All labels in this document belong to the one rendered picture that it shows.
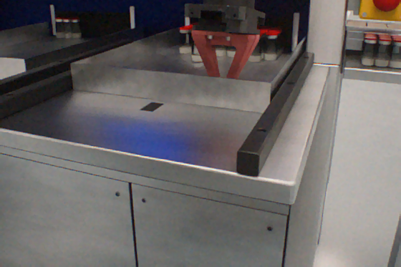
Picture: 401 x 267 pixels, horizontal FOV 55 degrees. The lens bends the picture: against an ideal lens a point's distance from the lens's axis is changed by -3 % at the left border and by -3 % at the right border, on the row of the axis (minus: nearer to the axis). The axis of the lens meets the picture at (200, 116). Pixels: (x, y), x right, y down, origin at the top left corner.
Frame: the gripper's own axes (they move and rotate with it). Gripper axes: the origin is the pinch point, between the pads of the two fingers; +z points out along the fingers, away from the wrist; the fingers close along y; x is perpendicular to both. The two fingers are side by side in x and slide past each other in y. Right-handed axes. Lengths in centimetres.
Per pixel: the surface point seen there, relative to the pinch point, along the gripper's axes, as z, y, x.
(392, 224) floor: 69, 131, -42
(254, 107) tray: 1.3, -1.2, -4.3
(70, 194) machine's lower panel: 35, 31, 46
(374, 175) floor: 62, 175, -36
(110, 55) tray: -2.1, 7.0, 19.7
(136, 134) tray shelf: 3.6, -11.1, 4.7
